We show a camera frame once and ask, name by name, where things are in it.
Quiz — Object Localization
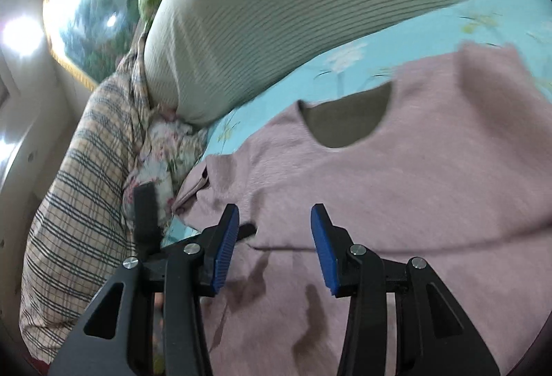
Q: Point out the pink knit sweater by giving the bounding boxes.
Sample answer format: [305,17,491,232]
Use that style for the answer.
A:
[176,42,551,375]

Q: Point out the plaid quilt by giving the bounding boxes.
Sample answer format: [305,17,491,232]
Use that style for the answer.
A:
[19,39,151,364]

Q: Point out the floral pink cloth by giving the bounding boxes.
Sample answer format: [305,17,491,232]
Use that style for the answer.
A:
[122,106,208,230]

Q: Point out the turquoise floral bed sheet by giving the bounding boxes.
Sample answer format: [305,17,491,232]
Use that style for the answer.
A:
[166,0,551,251]

